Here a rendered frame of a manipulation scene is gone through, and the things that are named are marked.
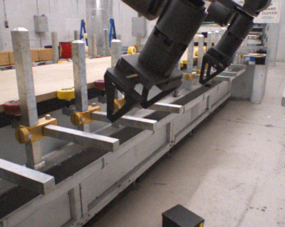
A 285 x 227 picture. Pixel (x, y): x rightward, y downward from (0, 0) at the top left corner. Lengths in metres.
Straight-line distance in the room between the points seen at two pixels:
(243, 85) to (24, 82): 4.49
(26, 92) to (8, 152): 0.35
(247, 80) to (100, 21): 3.21
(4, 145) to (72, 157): 0.27
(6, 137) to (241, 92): 4.42
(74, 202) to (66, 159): 0.56
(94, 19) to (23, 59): 5.40
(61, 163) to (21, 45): 0.42
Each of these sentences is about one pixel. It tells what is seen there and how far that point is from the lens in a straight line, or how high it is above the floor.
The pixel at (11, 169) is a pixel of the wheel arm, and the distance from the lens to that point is 0.69.
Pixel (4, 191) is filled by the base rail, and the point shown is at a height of 0.70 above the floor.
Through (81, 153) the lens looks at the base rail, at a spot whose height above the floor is 0.69.
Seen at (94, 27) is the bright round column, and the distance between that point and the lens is 6.27.
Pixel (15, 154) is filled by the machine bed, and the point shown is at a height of 0.68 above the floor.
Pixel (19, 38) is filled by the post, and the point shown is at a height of 1.12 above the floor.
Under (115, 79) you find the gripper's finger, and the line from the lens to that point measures 0.40.
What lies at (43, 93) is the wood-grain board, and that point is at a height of 0.90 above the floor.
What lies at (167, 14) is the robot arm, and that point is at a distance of 0.40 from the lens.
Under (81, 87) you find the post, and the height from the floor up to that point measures 0.94.
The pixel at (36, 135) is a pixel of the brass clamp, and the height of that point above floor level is 0.82.
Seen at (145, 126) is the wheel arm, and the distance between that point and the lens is 1.01.
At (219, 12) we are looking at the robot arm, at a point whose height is 1.19.
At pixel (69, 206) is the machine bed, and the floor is 0.25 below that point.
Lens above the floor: 1.14
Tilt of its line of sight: 17 degrees down
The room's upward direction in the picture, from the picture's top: straight up
